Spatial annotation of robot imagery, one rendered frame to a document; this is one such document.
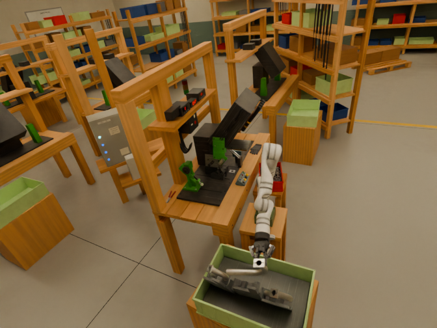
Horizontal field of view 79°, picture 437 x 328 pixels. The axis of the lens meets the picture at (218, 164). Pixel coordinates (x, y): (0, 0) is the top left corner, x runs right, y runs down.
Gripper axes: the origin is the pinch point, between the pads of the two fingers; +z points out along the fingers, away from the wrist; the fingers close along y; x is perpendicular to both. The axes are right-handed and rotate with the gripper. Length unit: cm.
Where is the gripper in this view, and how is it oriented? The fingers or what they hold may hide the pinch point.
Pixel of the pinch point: (261, 263)
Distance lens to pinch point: 136.5
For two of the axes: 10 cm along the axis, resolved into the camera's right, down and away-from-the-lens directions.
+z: -1.5, 7.9, -6.0
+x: 4.7, 5.9, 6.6
